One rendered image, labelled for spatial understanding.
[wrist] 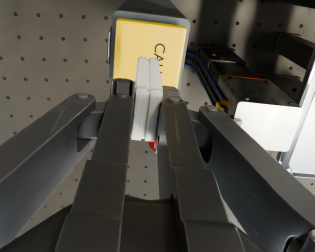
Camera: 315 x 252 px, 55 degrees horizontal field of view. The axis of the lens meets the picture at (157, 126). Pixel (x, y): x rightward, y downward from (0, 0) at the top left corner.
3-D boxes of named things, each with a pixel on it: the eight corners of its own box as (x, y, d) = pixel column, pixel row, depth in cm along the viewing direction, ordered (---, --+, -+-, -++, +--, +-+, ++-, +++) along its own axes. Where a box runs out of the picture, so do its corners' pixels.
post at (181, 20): (162, 27, 70) (182, 96, 30) (129, 23, 69) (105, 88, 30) (166, -8, 66) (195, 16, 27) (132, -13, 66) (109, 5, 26)
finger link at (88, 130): (129, 144, 15) (67, 138, 15) (133, 104, 19) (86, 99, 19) (132, 116, 14) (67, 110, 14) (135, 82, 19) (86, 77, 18)
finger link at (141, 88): (142, 141, 17) (129, 140, 17) (143, 96, 23) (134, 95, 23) (148, 90, 15) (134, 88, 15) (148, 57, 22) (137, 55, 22)
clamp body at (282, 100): (227, 77, 76) (287, 153, 43) (180, 71, 75) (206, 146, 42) (234, 47, 73) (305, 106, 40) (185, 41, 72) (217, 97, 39)
